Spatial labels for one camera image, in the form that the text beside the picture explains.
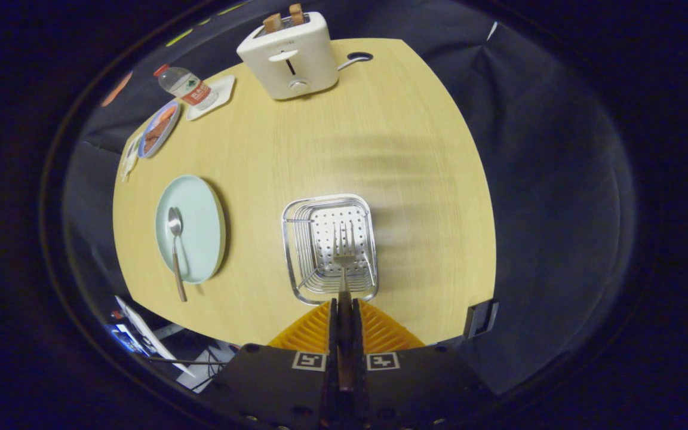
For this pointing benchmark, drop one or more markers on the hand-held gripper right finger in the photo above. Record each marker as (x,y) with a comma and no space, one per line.
(357,337)

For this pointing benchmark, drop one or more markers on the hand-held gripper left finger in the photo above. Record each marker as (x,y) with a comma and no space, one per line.
(333,334)

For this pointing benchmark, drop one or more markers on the pale green plate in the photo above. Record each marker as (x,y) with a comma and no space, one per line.
(200,227)

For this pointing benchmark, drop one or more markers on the white board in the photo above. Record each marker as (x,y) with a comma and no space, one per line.
(147,334)

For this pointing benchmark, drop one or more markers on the blue box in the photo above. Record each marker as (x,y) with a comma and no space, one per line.
(122,335)

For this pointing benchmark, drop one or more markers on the black backdrop cloth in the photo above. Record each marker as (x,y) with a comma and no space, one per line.
(547,209)

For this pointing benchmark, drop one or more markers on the reddish brown meat slices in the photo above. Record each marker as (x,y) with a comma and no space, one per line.
(156,134)

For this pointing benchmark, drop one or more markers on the white divided seasoning dish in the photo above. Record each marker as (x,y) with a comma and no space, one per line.
(131,156)

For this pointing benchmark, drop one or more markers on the white square coaster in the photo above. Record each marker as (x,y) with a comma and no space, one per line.
(223,88)

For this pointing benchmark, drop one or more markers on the blue rimmed plate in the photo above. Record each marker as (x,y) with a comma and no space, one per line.
(172,108)

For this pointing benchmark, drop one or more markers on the white toaster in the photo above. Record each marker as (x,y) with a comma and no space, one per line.
(314,54)

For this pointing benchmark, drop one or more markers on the clear plastic water bottle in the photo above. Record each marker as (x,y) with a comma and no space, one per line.
(192,89)

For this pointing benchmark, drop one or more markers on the black table bracket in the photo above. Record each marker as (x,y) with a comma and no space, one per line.
(478,319)

